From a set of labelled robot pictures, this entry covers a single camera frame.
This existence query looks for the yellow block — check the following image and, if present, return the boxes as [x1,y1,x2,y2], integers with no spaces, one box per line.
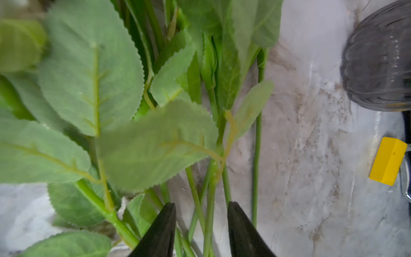
[369,137,408,186]

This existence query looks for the white rose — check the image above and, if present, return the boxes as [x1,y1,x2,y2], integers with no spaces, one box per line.
[39,1,144,248]

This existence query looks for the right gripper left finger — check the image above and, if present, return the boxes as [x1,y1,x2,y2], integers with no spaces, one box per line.
[128,203,177,257]

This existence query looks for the cream rose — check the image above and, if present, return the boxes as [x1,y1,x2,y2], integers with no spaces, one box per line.
[178,1,283,227]
[96,80,277,257]

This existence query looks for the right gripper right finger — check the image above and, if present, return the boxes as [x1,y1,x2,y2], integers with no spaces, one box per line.
[228,201,276,257]

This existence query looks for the black case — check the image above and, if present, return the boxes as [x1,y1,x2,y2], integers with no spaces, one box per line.
[400,111,411,203]

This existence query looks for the purple ribbed glass vase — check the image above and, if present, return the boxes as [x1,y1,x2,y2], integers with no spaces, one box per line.
[340,1,411,112]

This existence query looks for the orange rose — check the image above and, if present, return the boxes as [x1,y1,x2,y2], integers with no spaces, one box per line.
[0,19,142,251]

